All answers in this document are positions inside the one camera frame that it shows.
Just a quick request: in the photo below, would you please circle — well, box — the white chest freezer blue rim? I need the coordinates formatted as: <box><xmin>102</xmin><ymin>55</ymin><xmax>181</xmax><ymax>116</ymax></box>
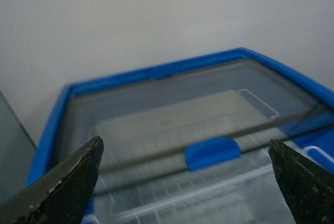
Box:
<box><xmin>28</xmin><ymin>48</ymin><xmax>333</xmax><ymax>217</ymax></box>

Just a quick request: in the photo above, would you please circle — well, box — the white wire basket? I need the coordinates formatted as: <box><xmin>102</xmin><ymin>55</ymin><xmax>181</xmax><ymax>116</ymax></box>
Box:
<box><xmin>86</xmin><ymin>145</ymin><xmax>334</xmax><ymax>224</ymax></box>

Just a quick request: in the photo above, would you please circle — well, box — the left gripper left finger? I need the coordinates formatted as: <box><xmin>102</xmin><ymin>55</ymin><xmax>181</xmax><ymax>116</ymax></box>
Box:
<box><xmin>1</xmin><ymin>136</ymin><xmax>104</xmax><ymax>223</ymax></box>

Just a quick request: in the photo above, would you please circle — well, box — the sliding glass freezer lid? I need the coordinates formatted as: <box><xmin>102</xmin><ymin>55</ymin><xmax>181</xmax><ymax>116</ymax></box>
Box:
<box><xmin>53</xmin><ymin>59</ymin><xmax>333</xmax><ymax>195</ymax></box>

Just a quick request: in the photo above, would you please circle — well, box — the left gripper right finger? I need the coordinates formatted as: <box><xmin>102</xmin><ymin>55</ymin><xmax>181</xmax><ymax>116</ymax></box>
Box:
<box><xmin>268</xmin><ymin>139</ymin><xmax>333</xmax><ymax>223</ymax></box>

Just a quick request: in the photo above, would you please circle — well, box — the grey cabinet beside freezer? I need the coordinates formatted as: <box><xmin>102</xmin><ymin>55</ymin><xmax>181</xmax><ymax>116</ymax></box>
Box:
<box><xmin>1</xmin><ymin>95</ymin><xmax>35</xmax><ymax>203</ymax></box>

